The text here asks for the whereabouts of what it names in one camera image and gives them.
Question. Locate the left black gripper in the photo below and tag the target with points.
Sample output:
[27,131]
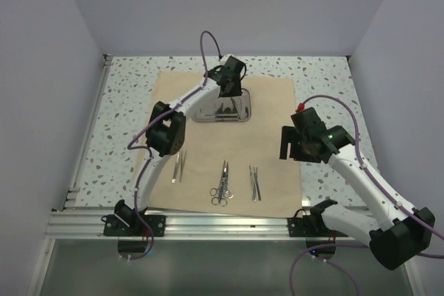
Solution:
[236,90]

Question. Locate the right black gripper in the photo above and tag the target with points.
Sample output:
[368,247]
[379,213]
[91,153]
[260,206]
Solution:
[288,136]

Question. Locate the thin steel probe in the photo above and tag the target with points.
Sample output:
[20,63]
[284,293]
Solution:
[235,108]

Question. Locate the steel scalpel handle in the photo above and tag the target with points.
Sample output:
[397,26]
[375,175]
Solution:
[254,171]
[252,183]

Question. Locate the beige cloth wrap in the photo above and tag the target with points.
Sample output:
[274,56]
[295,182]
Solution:
[255,142]

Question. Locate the steel scissors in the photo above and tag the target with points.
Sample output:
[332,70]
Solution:
[227,194]

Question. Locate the steel hemostat clamp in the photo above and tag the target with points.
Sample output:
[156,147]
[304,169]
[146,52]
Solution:
[218,193]

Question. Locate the steel forceps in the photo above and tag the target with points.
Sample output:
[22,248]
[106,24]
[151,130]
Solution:
[183,155]
[177,167]

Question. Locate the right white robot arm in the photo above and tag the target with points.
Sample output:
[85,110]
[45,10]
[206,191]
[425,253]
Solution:
[395,232]

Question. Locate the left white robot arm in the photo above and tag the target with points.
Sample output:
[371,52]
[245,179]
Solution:
[165,132]

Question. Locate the steel instrument tray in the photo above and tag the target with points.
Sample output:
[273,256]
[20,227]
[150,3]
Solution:
[221,110]

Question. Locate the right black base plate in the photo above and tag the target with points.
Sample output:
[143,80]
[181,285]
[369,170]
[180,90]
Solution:
[301,228]

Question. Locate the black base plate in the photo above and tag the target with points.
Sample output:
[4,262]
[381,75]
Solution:
[118,228]
[301,228]

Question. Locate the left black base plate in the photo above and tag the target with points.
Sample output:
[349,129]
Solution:
[118,228]

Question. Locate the aluminium rail frame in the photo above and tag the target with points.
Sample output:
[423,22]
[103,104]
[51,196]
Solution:
[201,253]

